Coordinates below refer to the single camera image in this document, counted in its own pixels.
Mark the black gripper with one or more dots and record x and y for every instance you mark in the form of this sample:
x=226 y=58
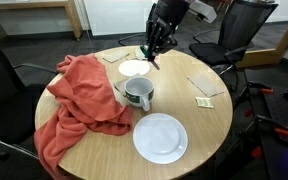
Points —
x=170 y=11

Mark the green pen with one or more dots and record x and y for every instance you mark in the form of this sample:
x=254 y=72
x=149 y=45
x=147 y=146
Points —
x=146 y=50

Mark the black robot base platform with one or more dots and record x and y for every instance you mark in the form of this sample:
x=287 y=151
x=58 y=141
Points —
x=280 y=116

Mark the white and green mug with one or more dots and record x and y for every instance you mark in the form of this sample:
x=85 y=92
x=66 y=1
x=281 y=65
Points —
x=147 y=96

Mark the pink sachet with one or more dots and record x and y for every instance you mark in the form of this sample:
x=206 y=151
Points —
x=157 y=60

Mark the black mesh office chair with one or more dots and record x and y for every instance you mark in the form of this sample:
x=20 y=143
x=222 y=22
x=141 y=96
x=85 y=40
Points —
x=4 y=96
x=135 y=34
x=240 y=26

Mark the grey cardboard coaster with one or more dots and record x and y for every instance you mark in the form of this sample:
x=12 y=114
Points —
x=120 y=86
x=138 y=54
x=115 y=55

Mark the white round paper disc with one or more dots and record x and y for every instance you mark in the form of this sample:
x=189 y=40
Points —
x=134 y=68

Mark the clear plastic packet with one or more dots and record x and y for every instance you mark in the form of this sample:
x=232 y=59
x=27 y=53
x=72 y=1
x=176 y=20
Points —
x=205 y=85

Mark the yellow-green sachet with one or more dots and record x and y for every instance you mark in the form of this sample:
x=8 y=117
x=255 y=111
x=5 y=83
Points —
x=204 y=102

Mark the orange fleece cloth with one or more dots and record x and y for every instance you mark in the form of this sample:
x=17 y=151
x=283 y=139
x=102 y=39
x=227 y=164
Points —
x=84 y=90

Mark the white ceramic plate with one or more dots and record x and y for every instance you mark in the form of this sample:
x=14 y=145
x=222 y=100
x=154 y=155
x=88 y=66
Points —
x=160 y=138

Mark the light wooden desk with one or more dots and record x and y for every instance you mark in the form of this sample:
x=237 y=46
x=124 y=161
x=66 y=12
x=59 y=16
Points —
x=34 y=4

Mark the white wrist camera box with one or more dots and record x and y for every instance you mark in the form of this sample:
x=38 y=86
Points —
x=203 y=10

